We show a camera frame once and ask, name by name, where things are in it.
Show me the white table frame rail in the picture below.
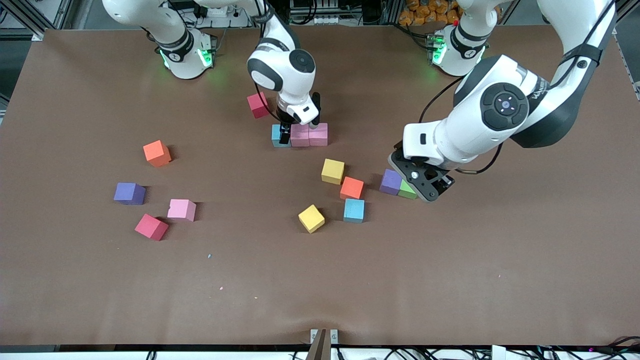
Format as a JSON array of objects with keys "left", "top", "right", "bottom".
[{"left": 0, "top": 345, "right": 640, "bottom": 360}]

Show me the pink foam cube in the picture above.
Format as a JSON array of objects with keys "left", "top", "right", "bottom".
[
  {"left": 309, "top": 122, "right": 329, "bottom": 147},
  {"left": 290, "top": 123, "right": 311, "bottom": 148},
  {"left": 167, "top": 198, "right": 197, "bottom": 222}
]

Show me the brown table cover sheet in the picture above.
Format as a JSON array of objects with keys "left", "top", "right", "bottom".
[{"left": 0, "top": 24, "right": 640, "bottom": 347}]

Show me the orange foam cube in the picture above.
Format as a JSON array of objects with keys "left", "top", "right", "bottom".
[
  {"left": 340, "top": 176, "right": 365, "bottom": 201},
  {"left": 143, "top": 140, "right": 172, "bottom": 168}
]

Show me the blue foam cube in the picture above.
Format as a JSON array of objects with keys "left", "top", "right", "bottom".
[
  {"left": 271, "top": 124, "right": 292, "bottom": 149},
  {"left": 343, "top": 198, "right": 366, "bottom": 224}
]

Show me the silver aluminium frame strut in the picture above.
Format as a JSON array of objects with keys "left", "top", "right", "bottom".
[
  {"left": 0, "top": 0, "right": 47, "bottom": 42},
  {"left": 600, "top": 0, "right": 640, "bottom": 36}
]

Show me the white power strip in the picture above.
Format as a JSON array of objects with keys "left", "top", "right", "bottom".
[{"left": 192, "top": 0, "right": 251, "bottom": 28}]

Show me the red foam cube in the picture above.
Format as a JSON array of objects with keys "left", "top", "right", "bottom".
[
  {"left": 247, "top": 91, "right": 271, "bottom": 119},
  {"left": 134, "top": 213, "right": 170, "bottom": 242}
]

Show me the camera mount post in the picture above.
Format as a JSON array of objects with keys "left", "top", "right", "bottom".
[{"left": 306, "top": 328, "right": 339, "bottom": 360}]

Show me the purple foam cube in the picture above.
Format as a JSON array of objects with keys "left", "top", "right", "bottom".
[
  {"left": 379, "top": 168, "right": 404, "bottom": 196},
  {"left": 113, "top": 182, "right": 147, "bottom": 206}
]

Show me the bag of orange lumps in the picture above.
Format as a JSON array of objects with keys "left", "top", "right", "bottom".
[{"left": 398, "top": 0, "right": 460, "bottom": 27}]

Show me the yellow foam cube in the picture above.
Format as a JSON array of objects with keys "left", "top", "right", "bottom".
[
  {"left": 321, "top": 158, "right": 345, "bottom": 185},
  {"left": 298, "top": 204, "right": 326, "bottom": 234}
]

